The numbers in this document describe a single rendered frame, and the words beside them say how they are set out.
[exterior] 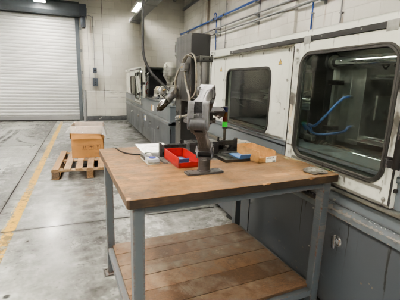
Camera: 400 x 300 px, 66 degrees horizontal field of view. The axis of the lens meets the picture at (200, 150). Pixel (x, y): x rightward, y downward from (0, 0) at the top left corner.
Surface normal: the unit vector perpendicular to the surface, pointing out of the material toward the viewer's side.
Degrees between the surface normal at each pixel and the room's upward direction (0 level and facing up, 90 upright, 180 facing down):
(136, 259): 90
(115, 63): 90
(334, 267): 90
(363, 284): 90
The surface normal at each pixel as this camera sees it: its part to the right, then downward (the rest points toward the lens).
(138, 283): 0.40, 0.21
